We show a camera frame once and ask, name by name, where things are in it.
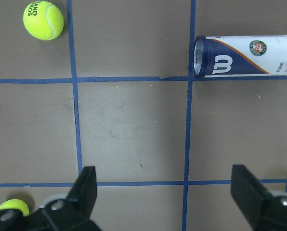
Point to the middle tennis ball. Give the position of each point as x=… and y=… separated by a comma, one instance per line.
x=16, y=204

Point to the white blue tennis ball can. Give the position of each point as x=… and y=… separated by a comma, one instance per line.
x=240, y=56

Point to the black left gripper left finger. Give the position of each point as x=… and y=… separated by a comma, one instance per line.
x=70, y=214

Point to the tennis ball Roland Garros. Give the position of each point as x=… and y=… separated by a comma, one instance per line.
x=43, y=20

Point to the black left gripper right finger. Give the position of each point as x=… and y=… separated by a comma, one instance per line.
x=263, y=209

